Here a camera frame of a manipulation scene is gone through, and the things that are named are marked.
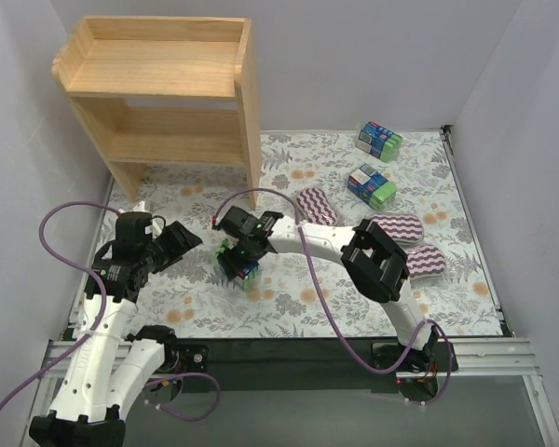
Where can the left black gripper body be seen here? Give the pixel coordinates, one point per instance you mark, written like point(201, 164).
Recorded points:
point(175, 243)

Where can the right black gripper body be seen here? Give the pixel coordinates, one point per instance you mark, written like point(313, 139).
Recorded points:
point(238, 257)

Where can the pink wavy sponge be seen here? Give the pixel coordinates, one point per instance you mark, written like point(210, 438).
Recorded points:
point(405, 229)
point(316, 207)
point(425, 261)

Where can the blue green sponge pack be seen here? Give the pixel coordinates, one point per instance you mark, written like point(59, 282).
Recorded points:
point(245, 282)
point(378, 141)
point(371, 187)

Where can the floral patterned table mat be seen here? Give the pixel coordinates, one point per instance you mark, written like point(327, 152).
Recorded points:
point(194, 299)

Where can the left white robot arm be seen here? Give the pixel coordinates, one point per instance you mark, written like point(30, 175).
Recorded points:
point(95, 396)

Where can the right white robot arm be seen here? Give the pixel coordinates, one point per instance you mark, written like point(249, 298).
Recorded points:
point(375, 263)

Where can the wooden two-tier shelf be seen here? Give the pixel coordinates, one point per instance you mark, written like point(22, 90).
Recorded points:
point(157, 89)

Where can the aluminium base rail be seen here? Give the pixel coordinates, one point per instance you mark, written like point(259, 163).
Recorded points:
point(482, 356)

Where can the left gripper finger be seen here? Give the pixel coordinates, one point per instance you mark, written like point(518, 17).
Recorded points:
point(167, 259)
point(179, 240)

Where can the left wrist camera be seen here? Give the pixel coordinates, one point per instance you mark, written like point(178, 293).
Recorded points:
point(158, 222)

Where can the pink wavy sponge middle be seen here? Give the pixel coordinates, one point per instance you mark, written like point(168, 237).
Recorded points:
point(405, 229)

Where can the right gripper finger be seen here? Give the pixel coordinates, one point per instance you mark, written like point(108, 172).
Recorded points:
point(232, 264)
point(250, 260)

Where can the pink wavy sponge left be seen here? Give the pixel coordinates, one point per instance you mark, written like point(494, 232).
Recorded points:
point(316, 207)

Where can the pink wavy sponge right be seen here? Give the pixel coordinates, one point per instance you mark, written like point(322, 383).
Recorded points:
point(425, 261)

